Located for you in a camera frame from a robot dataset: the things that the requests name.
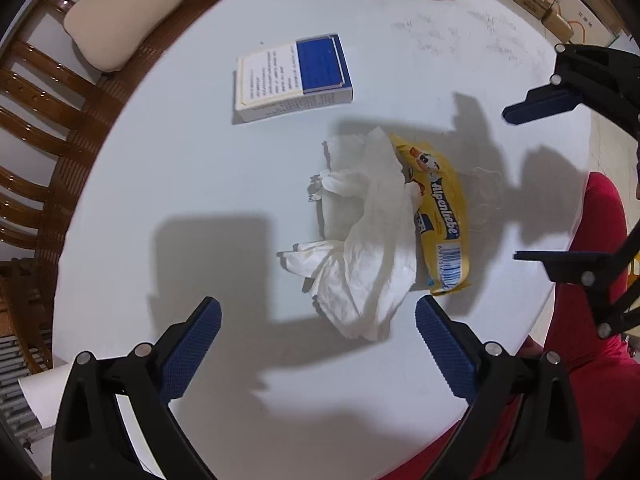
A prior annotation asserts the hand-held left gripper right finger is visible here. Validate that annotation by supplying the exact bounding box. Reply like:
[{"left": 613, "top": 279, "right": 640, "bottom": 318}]
[{"left": 415, "top": 295, "right": 586, "bottom": 480}]

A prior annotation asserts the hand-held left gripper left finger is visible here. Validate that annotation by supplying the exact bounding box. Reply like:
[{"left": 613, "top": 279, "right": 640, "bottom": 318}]
[{"left": 51, "top": 296, "right": 223, "bottom": 480}]

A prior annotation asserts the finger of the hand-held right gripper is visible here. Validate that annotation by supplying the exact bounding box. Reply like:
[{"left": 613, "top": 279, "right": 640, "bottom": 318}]
[
  {"left": 513, "top": 232, "right": 640, "bottom": 340},
  {"left": 502, "top": 42, "right": 640, "bottom": 139}
]

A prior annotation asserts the white tissue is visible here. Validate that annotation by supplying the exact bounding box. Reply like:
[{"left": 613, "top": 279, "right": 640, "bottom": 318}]
[{"left": 277, "top": 127, "right": 422, "bottom": 342}]

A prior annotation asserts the yellow candy wrapper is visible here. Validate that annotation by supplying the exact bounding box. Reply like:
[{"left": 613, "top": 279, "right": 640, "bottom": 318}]
[{"left": 389, "top": 132, "right": 474, "bottom": 297}]

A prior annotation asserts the row of cardboard boxes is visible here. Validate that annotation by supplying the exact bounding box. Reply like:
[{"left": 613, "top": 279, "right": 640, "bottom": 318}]
[{"left": 492, "top": 0, "right": 628, "bottom": 47}]

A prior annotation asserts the clear plastic wrap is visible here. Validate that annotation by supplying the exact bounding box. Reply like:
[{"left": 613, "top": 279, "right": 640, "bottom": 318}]
[{"left": 466, "top": 164, "right": 505, "bottom": 232}]

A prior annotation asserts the white paper towel roll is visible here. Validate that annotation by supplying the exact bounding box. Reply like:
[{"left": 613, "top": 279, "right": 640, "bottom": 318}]
[{"left": 17, "top": 362, "right": 77, "bottom": 429}]

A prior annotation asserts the grey radiator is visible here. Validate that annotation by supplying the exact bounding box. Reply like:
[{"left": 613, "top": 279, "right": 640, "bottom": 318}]
[{"left": 0, "top": 334, "right": 53, "bottom": 442}]

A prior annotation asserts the white and blue box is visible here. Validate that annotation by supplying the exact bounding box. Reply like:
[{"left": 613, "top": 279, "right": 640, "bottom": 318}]
[{"left": 233, "top": 33, "right": 355, "bottom": 125}]

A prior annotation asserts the wooden slatted bench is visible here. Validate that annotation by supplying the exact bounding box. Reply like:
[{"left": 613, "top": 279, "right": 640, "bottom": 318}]
[{"left": 0, "top": 0, "right": 275, "bottom": 377}]

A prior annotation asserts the beige cushion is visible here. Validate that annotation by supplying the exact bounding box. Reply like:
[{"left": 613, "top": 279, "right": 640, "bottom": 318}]
[{"left": 63, "top": 0, "right": 187, "bottom": 74}]

